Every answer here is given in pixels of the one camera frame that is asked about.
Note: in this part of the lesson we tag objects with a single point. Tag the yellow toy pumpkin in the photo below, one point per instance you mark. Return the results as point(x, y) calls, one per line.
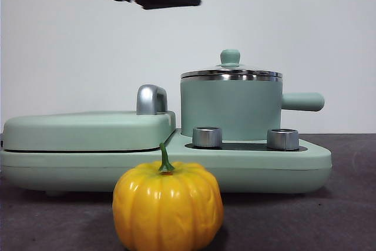
point(167, 204)

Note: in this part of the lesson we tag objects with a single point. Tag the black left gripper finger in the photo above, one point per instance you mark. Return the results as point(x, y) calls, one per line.
point(170, 0)

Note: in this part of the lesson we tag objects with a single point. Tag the mint green griddle cover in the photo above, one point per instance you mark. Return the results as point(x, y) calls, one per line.
point(88, 133)

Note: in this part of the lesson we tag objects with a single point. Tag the mint green breakfast machine base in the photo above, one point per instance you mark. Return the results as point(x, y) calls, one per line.
point(249, 171)

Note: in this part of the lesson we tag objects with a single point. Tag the glass lid with green knob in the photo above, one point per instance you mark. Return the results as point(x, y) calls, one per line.
point(230, 57)

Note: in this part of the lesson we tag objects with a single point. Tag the silver control knob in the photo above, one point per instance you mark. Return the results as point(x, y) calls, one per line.
point(207, 137)
point(282, 140)

